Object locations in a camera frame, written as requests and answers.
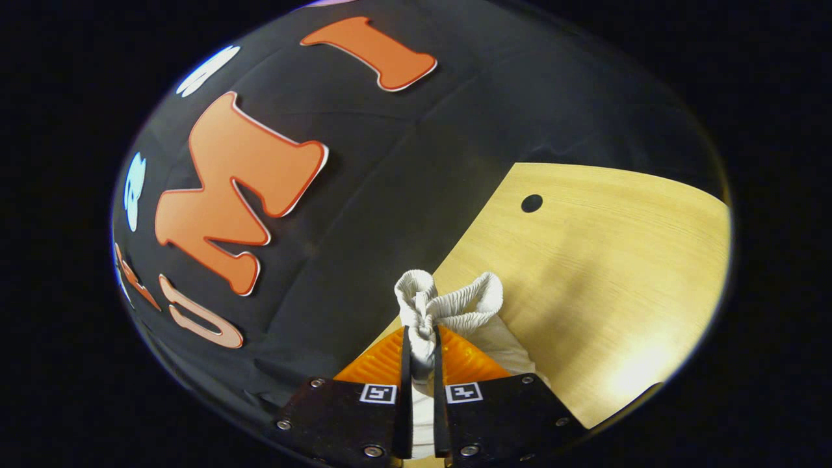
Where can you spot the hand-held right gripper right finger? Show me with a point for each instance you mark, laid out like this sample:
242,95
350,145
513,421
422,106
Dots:
440,416

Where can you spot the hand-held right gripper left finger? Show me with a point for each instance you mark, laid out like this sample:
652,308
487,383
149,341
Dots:
405,416

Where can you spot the white jeans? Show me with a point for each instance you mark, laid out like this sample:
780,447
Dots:
448,305

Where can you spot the black backdrop cloth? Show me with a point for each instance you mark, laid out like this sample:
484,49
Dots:
403,162

